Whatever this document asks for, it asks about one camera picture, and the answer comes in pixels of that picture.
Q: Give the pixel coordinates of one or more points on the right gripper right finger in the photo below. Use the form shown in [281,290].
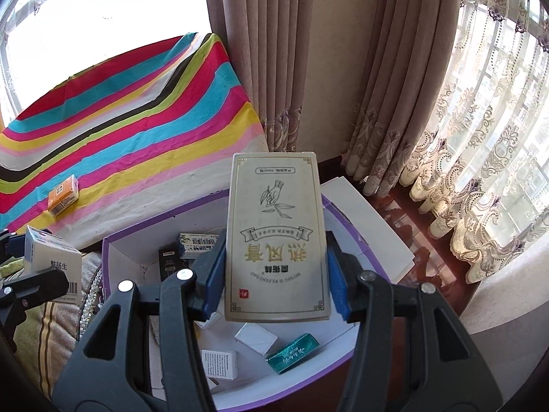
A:
[444,370]

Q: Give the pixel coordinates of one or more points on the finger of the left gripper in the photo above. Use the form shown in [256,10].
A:
[11,245]
[23,294]

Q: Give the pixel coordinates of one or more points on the white barcode medicine box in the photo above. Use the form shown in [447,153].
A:
[43,250]

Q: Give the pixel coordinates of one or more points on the black rectangular box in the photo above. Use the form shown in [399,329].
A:
[169,262]

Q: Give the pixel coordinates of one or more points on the white saxophone cube box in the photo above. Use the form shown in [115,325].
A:
[219,364]

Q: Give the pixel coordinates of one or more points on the orange tissue pack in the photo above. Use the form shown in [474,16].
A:
[62,196]

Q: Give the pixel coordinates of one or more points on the cream herbal tall box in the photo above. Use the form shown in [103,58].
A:
[276,247]

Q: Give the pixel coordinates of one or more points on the teal white small box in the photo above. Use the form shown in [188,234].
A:
[292,354]

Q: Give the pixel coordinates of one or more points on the white green-edged box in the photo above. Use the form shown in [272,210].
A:
[192,245]

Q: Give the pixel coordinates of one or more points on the plain white cube box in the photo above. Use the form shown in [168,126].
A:
[255,337]

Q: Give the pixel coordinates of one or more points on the striped plush cushion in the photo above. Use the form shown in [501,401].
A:
[45,341]

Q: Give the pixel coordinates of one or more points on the purple open cardboard box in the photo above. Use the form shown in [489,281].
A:
[280,325]

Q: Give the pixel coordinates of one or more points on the rainbow striped cloth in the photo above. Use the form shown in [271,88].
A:
[143,132]

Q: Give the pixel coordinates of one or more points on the white lace curtain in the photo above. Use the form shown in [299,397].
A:
[481,165]

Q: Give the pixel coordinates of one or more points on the beige patterned curtain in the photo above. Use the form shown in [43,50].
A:
[356,78]

